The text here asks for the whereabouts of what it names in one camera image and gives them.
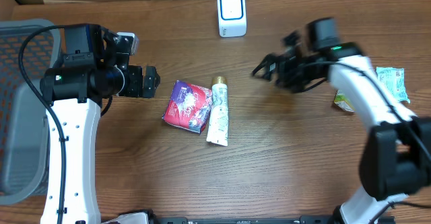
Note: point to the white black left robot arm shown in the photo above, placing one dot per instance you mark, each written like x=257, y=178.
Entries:
x=94, y=67

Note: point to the grey plastic shopping basket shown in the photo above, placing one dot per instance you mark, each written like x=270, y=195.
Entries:
x=24, y=124

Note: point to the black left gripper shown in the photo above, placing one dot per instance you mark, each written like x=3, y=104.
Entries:
x=153, y=79

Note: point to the green juice carton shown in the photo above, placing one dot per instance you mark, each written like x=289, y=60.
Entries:
x=342, y=102

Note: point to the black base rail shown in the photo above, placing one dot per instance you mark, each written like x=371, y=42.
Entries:
x=305, y=219

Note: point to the white tube gold cap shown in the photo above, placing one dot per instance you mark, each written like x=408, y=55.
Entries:
x=219, y=117

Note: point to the teal white snack packet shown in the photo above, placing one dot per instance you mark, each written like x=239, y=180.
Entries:
x=394, y=80

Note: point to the purple red snack packet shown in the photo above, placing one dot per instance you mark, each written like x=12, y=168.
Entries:
x=188, y=107

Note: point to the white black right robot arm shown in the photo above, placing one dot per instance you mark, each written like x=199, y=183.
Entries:
x=396, y=159

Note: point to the white barcode scanner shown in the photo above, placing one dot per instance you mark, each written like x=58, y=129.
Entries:
x=232, y=21

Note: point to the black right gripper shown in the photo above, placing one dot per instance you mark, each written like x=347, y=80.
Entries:
x=283, y=64

